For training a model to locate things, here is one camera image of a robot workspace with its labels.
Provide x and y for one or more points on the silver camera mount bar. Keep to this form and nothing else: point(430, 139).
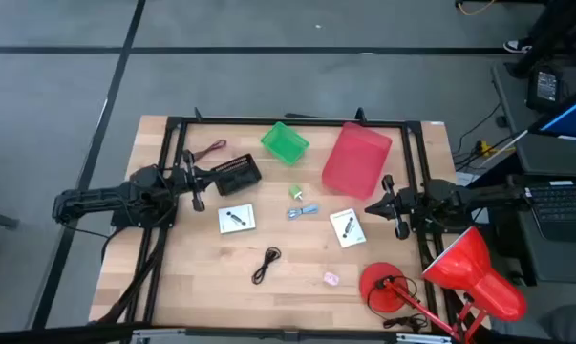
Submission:
point(173, 334)

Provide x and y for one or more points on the yellow plug connector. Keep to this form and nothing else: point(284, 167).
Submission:
point(483, 148)

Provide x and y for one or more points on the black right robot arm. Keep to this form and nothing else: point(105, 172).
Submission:
point(483, 196)

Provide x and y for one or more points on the white paper sheet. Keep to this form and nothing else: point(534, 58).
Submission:
point(466, 178)

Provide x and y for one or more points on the person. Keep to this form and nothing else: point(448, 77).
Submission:
point(517, 46)

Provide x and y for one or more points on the red desk lamp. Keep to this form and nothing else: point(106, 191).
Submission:
point(469, 272)

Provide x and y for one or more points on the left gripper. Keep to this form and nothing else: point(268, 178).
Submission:
point(194, 184)

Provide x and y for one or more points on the green plastic basket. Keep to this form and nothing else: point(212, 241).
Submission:
point(285, 143)

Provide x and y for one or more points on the black plastic basket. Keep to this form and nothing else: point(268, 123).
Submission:
point(240, 179)

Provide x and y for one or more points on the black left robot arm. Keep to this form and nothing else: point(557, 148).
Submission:
point(101, 196)

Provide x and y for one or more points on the grey side desk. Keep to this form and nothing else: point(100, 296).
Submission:
point(512, 105)

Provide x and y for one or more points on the black laptop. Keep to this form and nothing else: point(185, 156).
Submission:
point(564, 205)

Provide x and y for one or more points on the white product box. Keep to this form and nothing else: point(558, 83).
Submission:
point(354, 239)
point(247, 224)

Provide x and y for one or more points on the monitor with blue screen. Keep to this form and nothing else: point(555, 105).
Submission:
point(574, 119)

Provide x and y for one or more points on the pink earbuds case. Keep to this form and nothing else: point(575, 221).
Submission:
point(331, 279)

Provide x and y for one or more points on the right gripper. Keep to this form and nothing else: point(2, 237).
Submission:
point(398, 210)

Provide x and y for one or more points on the green charger plug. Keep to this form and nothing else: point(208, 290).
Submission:
point(295, 192)

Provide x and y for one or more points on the black metal table frame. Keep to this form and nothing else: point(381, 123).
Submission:
point(230, 120)

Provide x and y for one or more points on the pink translucent plastic bin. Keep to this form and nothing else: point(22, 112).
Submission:
point(356, 160)

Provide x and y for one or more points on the black power adapter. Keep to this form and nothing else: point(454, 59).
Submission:
point(546, 86)

